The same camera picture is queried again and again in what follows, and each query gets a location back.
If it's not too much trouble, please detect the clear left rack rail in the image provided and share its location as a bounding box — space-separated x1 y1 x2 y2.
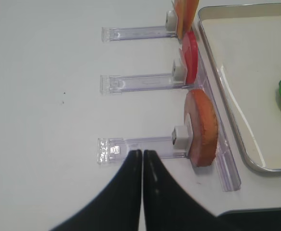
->
190 21 241 193

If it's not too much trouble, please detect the orange cheese slice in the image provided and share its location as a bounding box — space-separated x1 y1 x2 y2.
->
173 0 186 40
183 0 199 36

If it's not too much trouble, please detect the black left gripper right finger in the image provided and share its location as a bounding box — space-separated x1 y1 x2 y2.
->
143 150 227 231

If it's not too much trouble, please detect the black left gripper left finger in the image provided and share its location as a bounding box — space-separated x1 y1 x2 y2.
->
53 150 142 231

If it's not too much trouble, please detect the silver metal tray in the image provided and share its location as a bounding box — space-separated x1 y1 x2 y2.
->
198 3 281 172

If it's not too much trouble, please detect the clear tomato holder track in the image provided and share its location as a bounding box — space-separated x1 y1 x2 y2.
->
100 74 194 95

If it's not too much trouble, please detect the white pusher block tomato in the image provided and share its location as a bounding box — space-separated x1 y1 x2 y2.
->
172 59 187 82

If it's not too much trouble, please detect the clear left bun holder track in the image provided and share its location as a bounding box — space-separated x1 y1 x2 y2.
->
97 137 187 165

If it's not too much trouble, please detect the white pusher block bun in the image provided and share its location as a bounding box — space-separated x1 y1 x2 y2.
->
172 125 193 153

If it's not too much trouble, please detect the orange cheese slice back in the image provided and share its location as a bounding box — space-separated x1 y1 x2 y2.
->
173 0 186 40

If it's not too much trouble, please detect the red tomato slice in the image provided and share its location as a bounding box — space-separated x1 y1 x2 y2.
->
182 31 198 85

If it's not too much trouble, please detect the left bun slice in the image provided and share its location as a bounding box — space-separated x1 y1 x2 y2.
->
184 89 218 167

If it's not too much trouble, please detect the clear cheese holder track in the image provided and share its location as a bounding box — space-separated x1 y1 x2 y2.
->
101 26 177 43

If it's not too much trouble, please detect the white pusher block cheese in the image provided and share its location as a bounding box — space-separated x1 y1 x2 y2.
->
165 10 178 32

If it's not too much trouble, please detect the orange cheese slice front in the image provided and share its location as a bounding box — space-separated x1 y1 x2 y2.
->
183 0 199 36

